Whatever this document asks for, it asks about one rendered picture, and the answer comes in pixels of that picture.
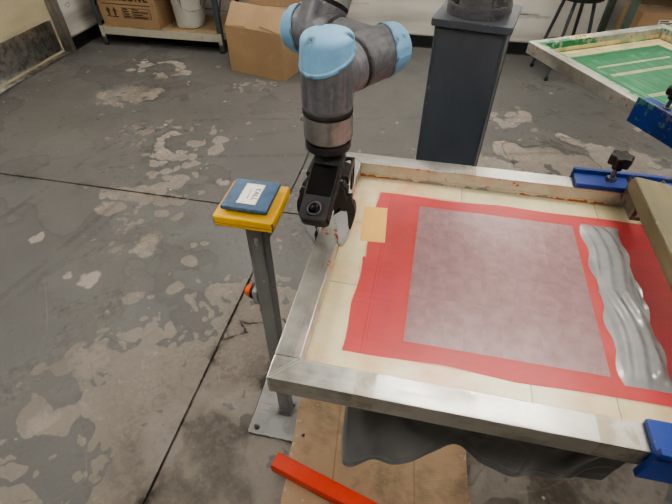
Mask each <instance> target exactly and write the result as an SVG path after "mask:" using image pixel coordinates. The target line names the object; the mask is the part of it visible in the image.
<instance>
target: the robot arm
mask: <svg viewBox="0 0 672 504"><path fill-rule="evenodd" d="M351 2H352V0H302V2H301V3H294V4H292V5H290V6H289V7H288V8H287V10H286V11H285V12H284V13H283V15H282V17H281V21H280V36H281V39H282V41H283V43H284V45H285V46H286V47H287V48H288V49H290V50H291V51H293V52H295V53H297V54H299V62H298V67H299V71H300V79H301V97H302V112H303V114H301V115H300V116H299V119H300V120H301V121H303V123H304V125H303V127H304V137H305V146H306V149H307V150H308V151H309V152H310V153H312V154H314V157H313V159H312V161H311V163H310V165H309V168H308V170H307V172H306V175H307V179H305V180H304V181H303V184H302V185H303V186H304V187H305V188H303V187H301V188H300V190H299V193H300V195H299V198H298V200H297V210H298V213H299V217H300V219H301V222H302V223H303V225H304V228H305V230H306V232H307V234H308V235H309V237H310V238H311V240H312V241H313V242H314V243H315V241H316V238H317V235H318V232H317V227H322V228H325V227H328V226H329V224H330V220H331V216H332V212H333V210H335V211H334V214H333V221H334V223H335V224H336V225H337V231H336V234H337V236H338V240H337V244H338V245H339V246H340V247H342V246H343V245H344V244H345V242H346V241H347V239H348V236H349V233H350V230H351V227H352V224H353V221H354V218H355V214H356V201H355V200H354V199H353V194H352V193H349V187H350V189H351V190H352V188H353V184H354V171H355V157H348V156H345V153H346V152H347V151H348V150H349V149H350V147H351V138H352V136H353V101H354V93H355V92H357V91H359V90H362V89H364V88H366V87H368V86H370V85H372V84H375V83H377V82H379V81H381V80H383V79H385V78H390V77H392V76H393V75H394V74H395V73H397V72H399V71H401V70H402V69H404V68H405V67H406V66H407V64H408V63H409V61H410V58H411V54H412V42H411V38H410V36H409V33H408V32H407V30H406V29H405V28H404V26H402V25H401V24H400V23H398V22H395V21H388V22H380V23H378V24H377V25H369V24H366V23H362V22H359V21H356V20H353V19H349V18H347V17H346V16H347V14H348V11H349V8H350V5H351ZM512 8H513V0H448V4H447V12H448V13H449V14H450V15H452V16H454V17H457V18H460V19H464V20H470V21H479V22H492V21H500V20H504V19H507V18H509V17H510V16H511V12H512ZM348 160H350V161H351V164H350V163H349V162H346V161H348ZM349 181H350V186H349V185H348V184H349Z"/></svg>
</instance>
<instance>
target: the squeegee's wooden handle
mask: <svg viewBox="0 0 672 504"><path fill-rule="evenodd" d="M626 189H627V191H628V193H629V196H630V198H631V200H632V202H633V205H634V207H635V209H636V212H637V214H638V216H639V218H640V221H641V223H642V225H643V228H644V230H645V232H646V234H647V237H648V239H649V241H650V244H651V246H652V248H653V250H654V253H655V255H656V257H657V260H658V262H659V264H660V266H661V269H662V271H663V273H664V276H665V278H666V280H667V282H668V285H669V287H670V289H671V292H672V185H668V184H664V183H660V182H656V181H652V180H648V179H644V178H641V177H635V178H633V179H632V180H631V181H630V183H629V184H628V185H627V187H626Z"/></svg>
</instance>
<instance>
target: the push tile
mask: <svg viewBox="0 0 672 504"><path fill-rule="evenodd" d="M280 187H281V184H280V183H272V182H265V181H257V180H249V179H241V178H237V180H236V181H235V183H234V184H233V186H232V187H231V189H230V191H229V192H228V194H227V195H226V197H225V198H224V200H223V202H222V203H221V205H220V207H221V209H227V210H235V211H242V212H249V213H256V214H263V215H267V213H268V211H269V209H270V207H271V205H272V203H273V201H274V199H275V197H276V195H277V193H278V191H279V189H280Z"/></svg>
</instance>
